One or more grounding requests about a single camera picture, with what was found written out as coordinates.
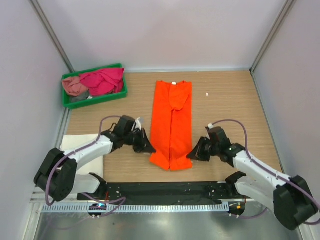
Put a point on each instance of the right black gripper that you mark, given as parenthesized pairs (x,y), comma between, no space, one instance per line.
(194,154)

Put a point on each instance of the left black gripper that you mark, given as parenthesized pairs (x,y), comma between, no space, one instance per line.
(148,147)

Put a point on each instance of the orange t shirt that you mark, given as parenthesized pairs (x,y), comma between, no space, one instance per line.
(171,125)

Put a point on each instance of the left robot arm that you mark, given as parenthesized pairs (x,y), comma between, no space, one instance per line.
(58,177)

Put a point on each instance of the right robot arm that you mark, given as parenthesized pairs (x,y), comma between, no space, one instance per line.
(289,198)

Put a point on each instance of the magenta t shirt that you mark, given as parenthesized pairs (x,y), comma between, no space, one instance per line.
(103,81)

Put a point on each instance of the folded white t shirt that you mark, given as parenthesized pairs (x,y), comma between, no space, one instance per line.
(70,142)

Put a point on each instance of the grey t shirt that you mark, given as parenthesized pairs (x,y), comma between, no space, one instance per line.
(82,97)

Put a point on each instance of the green plastic bin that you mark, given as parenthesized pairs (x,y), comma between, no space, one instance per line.
(95,99)

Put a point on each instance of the dusty pink t shirt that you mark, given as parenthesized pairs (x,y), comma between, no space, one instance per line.
(73,86)

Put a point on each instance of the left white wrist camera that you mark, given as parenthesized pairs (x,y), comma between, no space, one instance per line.
(138,123)

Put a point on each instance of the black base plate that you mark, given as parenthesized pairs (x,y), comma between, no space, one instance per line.
(172,193)

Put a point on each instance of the white slotted cable duct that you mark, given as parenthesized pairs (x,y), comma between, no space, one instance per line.
(90,207)

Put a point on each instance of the right aluminium corner post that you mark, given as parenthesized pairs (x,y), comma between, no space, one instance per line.
(279,21)

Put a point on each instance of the aluminium corner post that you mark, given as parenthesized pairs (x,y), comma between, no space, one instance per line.
(279,21)
(49,29)

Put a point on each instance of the left aluminium corner post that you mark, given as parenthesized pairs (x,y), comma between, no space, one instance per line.
(49,29)

